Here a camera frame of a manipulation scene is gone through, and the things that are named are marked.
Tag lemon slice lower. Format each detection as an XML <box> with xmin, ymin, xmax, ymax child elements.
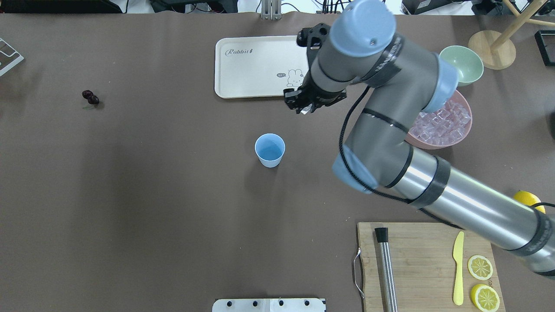
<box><xmin>470</xmin><ymin>284</ymin><xmax>501</xmax><ymax>312</ymax></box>

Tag yellow lemon upper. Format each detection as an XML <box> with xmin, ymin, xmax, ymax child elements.
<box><xmin>513</xmin><ymin>190</ymin><xmax>542</xmax><ymax>206</ymax></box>

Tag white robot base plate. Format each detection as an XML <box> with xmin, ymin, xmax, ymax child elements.
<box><xmin>212</xmin><ymin>298</ymin><xmax>327</xmax><ymax>312</ymax></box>

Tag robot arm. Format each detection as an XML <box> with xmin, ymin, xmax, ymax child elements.
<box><xmin>284</xmin><ymin>0</ymin><xmax>555</xmax><ymax>279</ymax></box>

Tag light blue plastic cup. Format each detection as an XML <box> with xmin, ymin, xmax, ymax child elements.
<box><xmin>254</xmin><ymin>133</ymin><xmax>286</xmax><ymax>168</ymax></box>

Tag dark red cherries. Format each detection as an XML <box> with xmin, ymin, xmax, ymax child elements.
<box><xmin>82</xmin><ymin>90</ymin><xmax>100</xmax><ymax>106</ymax></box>

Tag steel muddler black tip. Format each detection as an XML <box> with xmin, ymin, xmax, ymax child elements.
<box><xmin>375</xmin><ymin>227</ymin><xmax>399</xmax><ymax>312</ymax></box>

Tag wooden cup rack stand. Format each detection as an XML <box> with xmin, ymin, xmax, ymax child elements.
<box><xmin>467</xmin><ymin>0</ymin><xmax>554</xmax><ymax>70</ymax></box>

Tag bamboo cutting board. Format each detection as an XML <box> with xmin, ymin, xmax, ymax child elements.
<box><xmin>357</xmin><ymin>222</ymin><xmax>503</xmax><ymax>312</ymax></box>

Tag pink bowl of ice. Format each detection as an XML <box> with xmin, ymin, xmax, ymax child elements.
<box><xmin>405</xmin><ymin>90</ymin><xmax>473</xmax><ymax>150</ymax></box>

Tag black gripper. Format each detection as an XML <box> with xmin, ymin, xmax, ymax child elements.
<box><xmin>283</xmin><ymin>76</ymin><xmax>347</xmax><ymax>114</ymax></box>

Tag black frame tray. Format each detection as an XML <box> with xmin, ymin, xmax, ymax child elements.
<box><xmin>534</xmin><ymin>30</ymin><xmax>555</xmax><ymax>67</ymax></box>

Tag aluminium camera post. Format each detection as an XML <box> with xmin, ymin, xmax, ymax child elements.
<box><xmin>260</xmin><ymin>0</ymin><xmax>282</xmax><ymax>20</ymax></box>

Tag yellow plastic knife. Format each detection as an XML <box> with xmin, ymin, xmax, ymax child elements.
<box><xmin>452</xmin><ymin>231</ymin><xmax>465</xmax><ymax>306</ymax></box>

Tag cream rabbit serving tray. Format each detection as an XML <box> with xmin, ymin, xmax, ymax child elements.
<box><xmin>214</xmin><ymin>36</ymin><xmax>309</xmax><ymax>99</ymax></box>

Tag mint green bowl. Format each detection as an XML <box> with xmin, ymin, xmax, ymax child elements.
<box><xmin>439</xmin><ymin>45</ymin><xmax>484</xmax><ymax>87</ymax></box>

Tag white wire rack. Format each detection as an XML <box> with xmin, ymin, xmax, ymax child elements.
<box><xmin>0</xmin><ymin>38</ymin><xmax>24</xmax><ymax>76</ymax></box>

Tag lemon slice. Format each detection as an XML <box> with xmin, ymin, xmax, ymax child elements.
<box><xmin>470</xmin><ymin>284</ymin><xmax>501</xmax><ymax>312</ymax></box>
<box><xmin>467</xmin><ymin>255</ymin><xmax>493</xmax><ymax>281</ymax></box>

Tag clear ice cube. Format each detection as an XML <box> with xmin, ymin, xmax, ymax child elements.
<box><xmin>300</xmin><ymin>104</ymin><xmax>313</xmax><ymax>115</ymax></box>

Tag lemon slice upper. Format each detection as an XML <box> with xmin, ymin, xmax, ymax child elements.
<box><xmin>467</xmin><ymin>255</ymin><xmax>493</xmax><ymax>281</ymax></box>

